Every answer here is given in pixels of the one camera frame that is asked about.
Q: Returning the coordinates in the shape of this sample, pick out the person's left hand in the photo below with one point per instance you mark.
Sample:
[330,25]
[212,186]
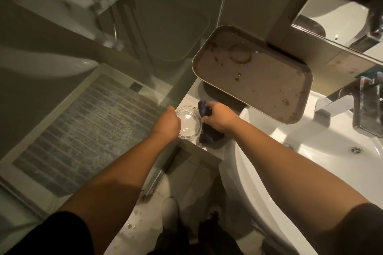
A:
[166,127]

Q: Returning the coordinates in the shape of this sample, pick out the person's right hand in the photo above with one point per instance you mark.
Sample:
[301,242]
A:
[221,118]

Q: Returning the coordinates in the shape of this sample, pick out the person's right fingers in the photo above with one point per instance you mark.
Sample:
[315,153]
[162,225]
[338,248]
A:
[210,106]

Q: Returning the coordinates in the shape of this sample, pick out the person's left thumb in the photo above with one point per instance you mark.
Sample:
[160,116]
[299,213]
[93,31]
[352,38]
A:
[173,113]

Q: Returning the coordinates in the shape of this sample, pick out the clear glass ashtray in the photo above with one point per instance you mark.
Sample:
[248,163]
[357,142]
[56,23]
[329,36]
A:
[190,121]

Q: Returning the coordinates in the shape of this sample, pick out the dark blue cloth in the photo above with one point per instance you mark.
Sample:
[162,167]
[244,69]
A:
[210,137]

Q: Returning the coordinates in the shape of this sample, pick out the person's left forearm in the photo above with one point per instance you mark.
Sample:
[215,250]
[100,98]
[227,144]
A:
[125,174]

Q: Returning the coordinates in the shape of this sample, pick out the person's right forearm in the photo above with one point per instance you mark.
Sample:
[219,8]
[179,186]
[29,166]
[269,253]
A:
[287,168]

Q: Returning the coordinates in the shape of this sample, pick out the brown rectangular tray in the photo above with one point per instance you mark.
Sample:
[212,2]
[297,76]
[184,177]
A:
[254,75]

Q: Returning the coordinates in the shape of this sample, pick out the grey textured shower mat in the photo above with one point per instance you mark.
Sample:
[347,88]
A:
[89,132]

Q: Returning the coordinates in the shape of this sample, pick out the glass shower door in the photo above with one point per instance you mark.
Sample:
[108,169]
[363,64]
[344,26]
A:
[119,18]

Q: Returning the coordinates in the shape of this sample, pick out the white ceramic sink basin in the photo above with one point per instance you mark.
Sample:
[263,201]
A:
[314,156]

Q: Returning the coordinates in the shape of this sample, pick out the black trousers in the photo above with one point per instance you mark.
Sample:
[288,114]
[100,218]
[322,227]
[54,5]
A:
[215,239]

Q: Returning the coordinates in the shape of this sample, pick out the chrome sink drain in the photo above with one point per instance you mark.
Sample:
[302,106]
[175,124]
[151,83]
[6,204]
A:
[356,150]

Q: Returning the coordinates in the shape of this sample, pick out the chrome sink faucet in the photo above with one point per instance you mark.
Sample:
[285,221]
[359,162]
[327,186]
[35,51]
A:
[366,108]

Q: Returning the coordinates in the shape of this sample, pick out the black shirt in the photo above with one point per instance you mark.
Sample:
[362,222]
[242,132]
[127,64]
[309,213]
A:
[45,239]

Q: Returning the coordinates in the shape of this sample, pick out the metal shower door rail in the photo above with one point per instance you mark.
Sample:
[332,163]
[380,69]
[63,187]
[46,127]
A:
[163,171]

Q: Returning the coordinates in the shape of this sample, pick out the wall mirror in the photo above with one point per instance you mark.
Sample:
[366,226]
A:
[338,9]

